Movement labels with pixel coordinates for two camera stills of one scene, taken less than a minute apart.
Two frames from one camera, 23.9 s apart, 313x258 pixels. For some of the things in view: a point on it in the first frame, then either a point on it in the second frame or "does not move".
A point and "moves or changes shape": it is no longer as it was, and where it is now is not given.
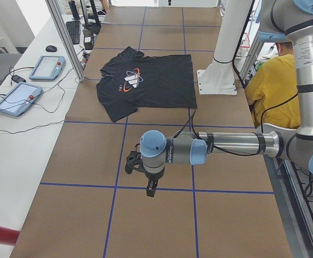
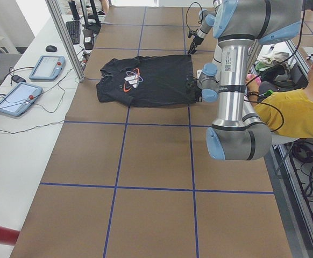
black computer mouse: x=51 y=48 does not move
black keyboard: x=73 y=29 does not move
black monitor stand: x=95 y=26 does not move
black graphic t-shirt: x=132 y=81 moves or changes shape
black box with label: x=88 y=38 does not move
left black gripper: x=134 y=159 to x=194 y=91
